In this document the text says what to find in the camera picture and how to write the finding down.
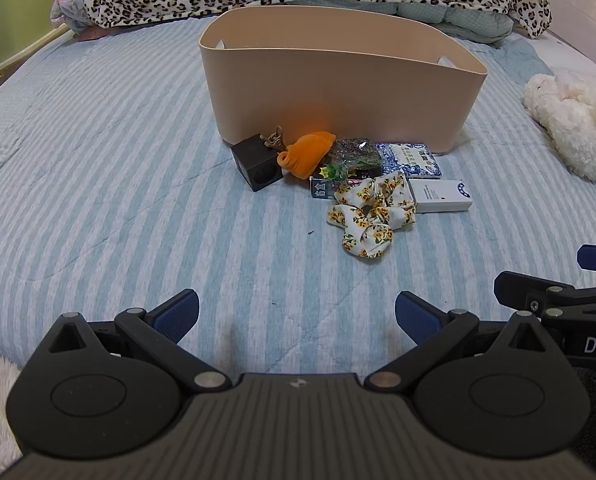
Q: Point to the small dark green packet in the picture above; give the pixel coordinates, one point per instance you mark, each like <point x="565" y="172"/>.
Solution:
<point x="322" y="188"/>

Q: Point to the white small carton box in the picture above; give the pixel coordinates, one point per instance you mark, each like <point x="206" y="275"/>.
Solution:
<point x="435" y="196"/>

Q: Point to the teal quilted comforter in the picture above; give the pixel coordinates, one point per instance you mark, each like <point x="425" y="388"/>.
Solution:
<point x="485" y="27"/>

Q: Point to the white plush toy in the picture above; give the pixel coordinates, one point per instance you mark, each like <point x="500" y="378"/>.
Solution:
<point x="564" y="105"/>

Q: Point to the bronze metal hair clip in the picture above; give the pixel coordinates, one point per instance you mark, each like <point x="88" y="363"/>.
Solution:
<point x="274" y="140"/>

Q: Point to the floral yellow scrunchie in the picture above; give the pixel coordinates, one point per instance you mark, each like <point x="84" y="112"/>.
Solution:
<point x="370" y="212"/>

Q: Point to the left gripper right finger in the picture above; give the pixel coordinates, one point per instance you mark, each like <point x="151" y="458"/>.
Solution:
<point x="437" y="336"/>

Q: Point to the black cube box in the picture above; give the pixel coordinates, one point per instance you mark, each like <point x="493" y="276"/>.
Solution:
<point x="256" y="163"/>

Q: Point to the pink floral pillow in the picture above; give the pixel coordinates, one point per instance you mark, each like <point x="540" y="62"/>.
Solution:
<point x="71" y="13"/>

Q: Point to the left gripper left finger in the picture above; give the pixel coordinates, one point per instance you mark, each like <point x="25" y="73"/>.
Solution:
<point x="156" y="335"/>

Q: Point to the clear bag of dried herbs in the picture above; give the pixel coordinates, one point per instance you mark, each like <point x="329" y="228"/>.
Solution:
<point x="351" y="159"/>

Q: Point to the blue white tissue pack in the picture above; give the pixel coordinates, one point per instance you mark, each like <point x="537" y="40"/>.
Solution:
<point x="414" y="160"/>

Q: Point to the beige plastic storage basket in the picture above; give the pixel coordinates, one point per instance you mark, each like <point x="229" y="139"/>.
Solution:
<point x="352" y="73"/>

